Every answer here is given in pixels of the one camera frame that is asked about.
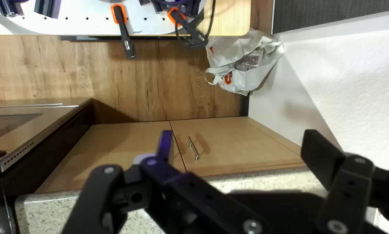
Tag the stainless steel black microwave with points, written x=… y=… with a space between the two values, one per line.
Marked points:
x=34 y=138

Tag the wooden upper cabinets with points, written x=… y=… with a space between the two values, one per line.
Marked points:
x=206 y=147

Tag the orange black clamp right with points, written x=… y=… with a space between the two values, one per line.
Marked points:
x=194 y=37

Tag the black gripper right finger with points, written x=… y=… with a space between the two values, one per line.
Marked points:
x=353 y=183

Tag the orange black clamp left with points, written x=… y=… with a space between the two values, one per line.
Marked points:
x=120 y=18

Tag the orange black clamp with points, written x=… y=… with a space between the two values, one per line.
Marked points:
x=120 y=18
x=194 y=37

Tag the white crumpled plastic bag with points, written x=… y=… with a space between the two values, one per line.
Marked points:
x=240 y=65

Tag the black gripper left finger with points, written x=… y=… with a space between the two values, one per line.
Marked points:
x=180 y=203

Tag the white pegboard panel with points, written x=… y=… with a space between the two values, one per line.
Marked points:
x=87 y=17

